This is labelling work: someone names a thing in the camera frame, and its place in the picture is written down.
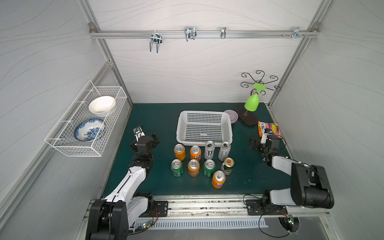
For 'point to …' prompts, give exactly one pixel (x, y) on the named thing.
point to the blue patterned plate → (88, 130)
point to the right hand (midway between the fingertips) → (258, 139)
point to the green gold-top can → (227, 166)
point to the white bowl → (100, 106)
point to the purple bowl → (233, 115)
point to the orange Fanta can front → (195, 152)
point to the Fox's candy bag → (274, 127)
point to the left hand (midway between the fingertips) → (145, 135)
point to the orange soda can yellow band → (180, 151)
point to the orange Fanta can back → (218, 179)
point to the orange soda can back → (193, 168)
